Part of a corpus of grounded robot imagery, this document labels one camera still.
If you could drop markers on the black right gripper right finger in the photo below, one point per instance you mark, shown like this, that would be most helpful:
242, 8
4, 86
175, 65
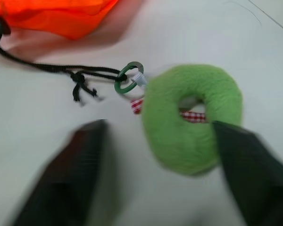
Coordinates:
252, 174

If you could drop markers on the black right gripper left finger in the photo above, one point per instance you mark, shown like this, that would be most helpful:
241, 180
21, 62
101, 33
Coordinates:
68, 179

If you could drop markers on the red white checkered ribbon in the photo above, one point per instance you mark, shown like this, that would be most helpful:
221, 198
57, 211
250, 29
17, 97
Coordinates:
191, 116

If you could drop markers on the green carabiner clip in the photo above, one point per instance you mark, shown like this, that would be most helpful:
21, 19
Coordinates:
128, 77

